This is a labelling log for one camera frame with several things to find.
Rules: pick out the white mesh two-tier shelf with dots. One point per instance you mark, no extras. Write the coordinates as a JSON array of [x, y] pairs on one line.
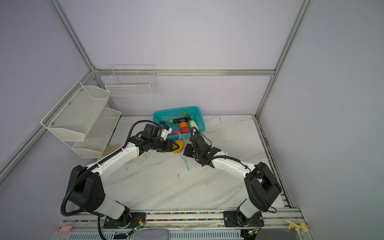
[[83, 121]]

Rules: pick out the orange tangerine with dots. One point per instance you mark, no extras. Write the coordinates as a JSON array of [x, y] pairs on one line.
[[183, 125]]

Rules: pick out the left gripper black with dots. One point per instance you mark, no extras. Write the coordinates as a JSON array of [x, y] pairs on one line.
[[169, 146]]

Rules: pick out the grey cloth pad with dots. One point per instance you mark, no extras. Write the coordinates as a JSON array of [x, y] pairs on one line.
[[152, 234]]

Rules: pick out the aluminium rail base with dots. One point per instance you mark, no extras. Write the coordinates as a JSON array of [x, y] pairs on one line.
[[190, 225]]

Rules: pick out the beige tape scraps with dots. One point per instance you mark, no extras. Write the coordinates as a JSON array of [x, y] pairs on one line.
[[301, 227]]

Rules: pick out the white wire wall basket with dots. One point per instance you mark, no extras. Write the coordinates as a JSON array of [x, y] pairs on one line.
[[132, 81]]

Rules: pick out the red bell pepper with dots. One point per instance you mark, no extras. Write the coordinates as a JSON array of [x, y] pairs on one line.
[[185, 130]]

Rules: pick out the pink sponge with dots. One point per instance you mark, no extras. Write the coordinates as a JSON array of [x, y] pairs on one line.
[[65, 229]]

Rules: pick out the teal plastic basket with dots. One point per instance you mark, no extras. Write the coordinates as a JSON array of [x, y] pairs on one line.
[[192, 113]]

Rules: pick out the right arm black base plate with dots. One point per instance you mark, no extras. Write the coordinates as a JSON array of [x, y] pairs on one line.
[[237, 219]]

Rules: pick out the clear zip bag blue zipper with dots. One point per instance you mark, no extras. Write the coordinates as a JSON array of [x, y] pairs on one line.
[[185, 141]]

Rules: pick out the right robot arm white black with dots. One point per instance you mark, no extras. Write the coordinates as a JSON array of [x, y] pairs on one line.
[[261, 184]]

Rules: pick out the orange yellow mango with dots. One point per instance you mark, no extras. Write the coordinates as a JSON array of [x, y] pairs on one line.
[[179, 146]]

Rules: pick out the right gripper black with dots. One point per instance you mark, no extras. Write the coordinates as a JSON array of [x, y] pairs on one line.
[[186, 150]]

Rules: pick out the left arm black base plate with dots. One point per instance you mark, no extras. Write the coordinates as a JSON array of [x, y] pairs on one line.
[[126, 221]]

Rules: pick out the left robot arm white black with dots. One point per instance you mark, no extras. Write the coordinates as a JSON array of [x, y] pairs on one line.
[[86, 192]]

